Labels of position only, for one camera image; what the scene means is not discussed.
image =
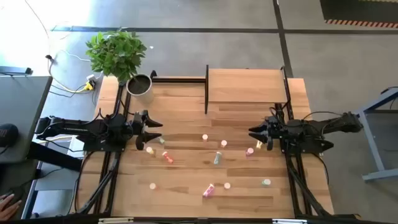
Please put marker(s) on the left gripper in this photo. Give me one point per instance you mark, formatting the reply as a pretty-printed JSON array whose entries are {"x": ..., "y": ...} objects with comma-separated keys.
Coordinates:
[{"x": 141, "y": 124}]

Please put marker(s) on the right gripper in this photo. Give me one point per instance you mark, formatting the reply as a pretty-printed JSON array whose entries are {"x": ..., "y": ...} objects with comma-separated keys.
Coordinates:
[{"x": 272, "y": 129}]

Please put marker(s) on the teal pill bottle white cap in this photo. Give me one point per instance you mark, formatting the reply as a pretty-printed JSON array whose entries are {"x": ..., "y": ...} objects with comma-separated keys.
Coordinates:
[
  {"x": 266, "y": 182},
  {"x": 161, "y": 140},
  {"x": 217, "y": 157}
]

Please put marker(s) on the yellow pill bottle white cap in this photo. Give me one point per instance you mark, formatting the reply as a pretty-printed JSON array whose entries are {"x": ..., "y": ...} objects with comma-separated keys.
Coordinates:
[
  {"x": 259, "y": 144},
  {"x": 150, "y": 150},
  {"x": 223, "y": 143}
]

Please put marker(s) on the pink pill bottle white cap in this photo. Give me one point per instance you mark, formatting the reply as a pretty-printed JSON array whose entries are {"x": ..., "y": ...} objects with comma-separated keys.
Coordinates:
[
  {"x": 227, "y": 185},
  {"x": 249, "y": 151},
  {"x": 208, "y": 190}
]

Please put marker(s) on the red pill bottle white cap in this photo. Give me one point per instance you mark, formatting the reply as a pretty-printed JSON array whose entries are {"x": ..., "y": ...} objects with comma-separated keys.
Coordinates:
[
  {"x": 205, "y": 137},
  {"x": 167, "y": 157},
  {"x": 152, "y": 186}
]

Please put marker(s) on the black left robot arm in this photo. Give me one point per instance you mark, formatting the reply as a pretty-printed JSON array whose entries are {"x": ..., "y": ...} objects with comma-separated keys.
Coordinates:
[{"x": 77, "y": 127}]

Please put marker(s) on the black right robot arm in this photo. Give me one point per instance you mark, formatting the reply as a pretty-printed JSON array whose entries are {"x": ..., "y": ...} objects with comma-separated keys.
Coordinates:
[{"x": 311, "y": 132}]

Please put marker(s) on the white round plant pot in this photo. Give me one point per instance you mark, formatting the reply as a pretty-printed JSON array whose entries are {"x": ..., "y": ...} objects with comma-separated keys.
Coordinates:
[{"x": 139, "y": 84}]

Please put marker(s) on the white flat box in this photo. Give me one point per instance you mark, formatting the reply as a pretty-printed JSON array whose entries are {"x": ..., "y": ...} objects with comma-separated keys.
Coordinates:
[{"x": 76, "y": 149}]

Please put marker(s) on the white power adapter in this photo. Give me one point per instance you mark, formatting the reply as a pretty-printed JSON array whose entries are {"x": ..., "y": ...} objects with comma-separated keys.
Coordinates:
[{"x": 91, "y": 77}]

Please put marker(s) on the green leafy plant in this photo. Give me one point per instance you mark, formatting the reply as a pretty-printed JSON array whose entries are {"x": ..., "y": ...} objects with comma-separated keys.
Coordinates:
[{"x": 115, "y": 53}]

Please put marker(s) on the black desk support beam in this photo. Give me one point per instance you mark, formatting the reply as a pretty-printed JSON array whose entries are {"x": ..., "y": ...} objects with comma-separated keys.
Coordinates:
[{"x": 53, "y": 157}]

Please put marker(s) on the black plug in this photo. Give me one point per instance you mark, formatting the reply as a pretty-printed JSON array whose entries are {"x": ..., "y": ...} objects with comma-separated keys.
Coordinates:
[{"x": 48, "y": 57}]

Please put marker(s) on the grey desk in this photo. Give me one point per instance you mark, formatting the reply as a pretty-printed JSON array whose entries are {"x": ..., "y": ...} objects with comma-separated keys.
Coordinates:
[{"x": 21, "y": 102}]

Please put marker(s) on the black round pouch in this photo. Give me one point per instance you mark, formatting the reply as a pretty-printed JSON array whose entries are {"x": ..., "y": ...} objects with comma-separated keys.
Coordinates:
[{"x": 7, "y": 135}]

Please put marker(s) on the black mat orange striped edge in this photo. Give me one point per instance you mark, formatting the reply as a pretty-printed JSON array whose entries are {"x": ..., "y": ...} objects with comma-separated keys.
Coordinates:
[{"x": 357, "y": 11}]

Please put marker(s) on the person's hand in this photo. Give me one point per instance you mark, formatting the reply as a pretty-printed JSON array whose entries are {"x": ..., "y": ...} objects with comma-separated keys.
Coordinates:
[{"x": 7, "y": 208}]

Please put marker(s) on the black aluminium frame rail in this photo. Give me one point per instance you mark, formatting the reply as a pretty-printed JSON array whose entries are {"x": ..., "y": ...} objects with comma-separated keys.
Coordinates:
[
  {"x": 180, "y": 80},
  {"x": 174, "y": 221},
  {"x": 118, "y": 99},
  {"x": 292, "y": 186}
]

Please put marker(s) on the wooden shelf with black frame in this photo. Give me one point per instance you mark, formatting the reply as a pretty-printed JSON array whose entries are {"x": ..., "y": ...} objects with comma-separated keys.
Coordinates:
[{"x": 245, "y": 85}]

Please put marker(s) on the silver metal bracket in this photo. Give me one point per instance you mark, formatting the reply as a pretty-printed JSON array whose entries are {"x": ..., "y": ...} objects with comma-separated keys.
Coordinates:
[
  {"x": 289, "y": 221},
  {"x": 115, "y": 220}
]

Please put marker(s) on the blue metal table frame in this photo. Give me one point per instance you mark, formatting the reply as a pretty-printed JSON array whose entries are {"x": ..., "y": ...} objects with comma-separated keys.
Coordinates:
[{"x": 371, "y": 140}]

